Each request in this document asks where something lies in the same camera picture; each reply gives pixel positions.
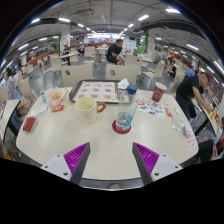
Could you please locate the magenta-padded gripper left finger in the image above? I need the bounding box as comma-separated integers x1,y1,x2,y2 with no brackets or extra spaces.
40,141,92,186

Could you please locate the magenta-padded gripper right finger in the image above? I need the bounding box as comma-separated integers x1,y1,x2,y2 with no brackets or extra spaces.
131,141,184,186

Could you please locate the clear bottle with blue cap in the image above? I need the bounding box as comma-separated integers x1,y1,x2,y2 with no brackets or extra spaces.
115,84,138,132

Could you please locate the white printed leaflet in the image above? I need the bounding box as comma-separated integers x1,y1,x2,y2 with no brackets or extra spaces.
171,114,198,151

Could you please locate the colourful sticker sheet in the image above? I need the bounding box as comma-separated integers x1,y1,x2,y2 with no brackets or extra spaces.
136,96,166,120

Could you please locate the small red sachet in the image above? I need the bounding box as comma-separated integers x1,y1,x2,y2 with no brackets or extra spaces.
164,106,174,118

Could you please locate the red snack packet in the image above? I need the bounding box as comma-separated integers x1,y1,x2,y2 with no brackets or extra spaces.
51,104,65,113

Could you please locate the white printed card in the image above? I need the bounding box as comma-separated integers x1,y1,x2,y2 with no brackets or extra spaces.
29,104,50,118

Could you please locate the red paper cup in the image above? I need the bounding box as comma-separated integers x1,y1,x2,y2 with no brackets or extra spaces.
151,81,168,103

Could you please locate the dark brown food tray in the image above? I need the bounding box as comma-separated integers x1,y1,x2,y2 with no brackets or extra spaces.
68,79,126,104

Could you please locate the pink bag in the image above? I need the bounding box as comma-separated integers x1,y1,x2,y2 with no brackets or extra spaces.
16,97,33,117

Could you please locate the white paper napkin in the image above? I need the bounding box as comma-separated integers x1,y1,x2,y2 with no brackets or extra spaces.
116,78,130,90

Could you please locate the person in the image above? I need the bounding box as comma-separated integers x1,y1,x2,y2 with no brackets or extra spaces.
3,68,18,100
184,64,195,78
175,72,216,121
105,38,125,66

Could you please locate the beige neighbouring table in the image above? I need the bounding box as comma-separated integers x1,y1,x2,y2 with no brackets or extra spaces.
0,99,22,141

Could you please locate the beige chair with round hole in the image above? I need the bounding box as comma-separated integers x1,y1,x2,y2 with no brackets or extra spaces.
61,63,94,88
105,63,142,84

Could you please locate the beige chairs group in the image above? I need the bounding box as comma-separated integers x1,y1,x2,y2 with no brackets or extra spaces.
18,44,183,94

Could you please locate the ceiling lights group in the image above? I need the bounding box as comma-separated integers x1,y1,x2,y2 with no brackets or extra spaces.
0,6,224,73

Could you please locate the ceiling air conditioner unit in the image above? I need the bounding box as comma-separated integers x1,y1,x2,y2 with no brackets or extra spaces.
73,8,96,18

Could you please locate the cream mug with brown handle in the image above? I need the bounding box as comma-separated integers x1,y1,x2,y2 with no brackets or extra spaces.
74,96,107,125

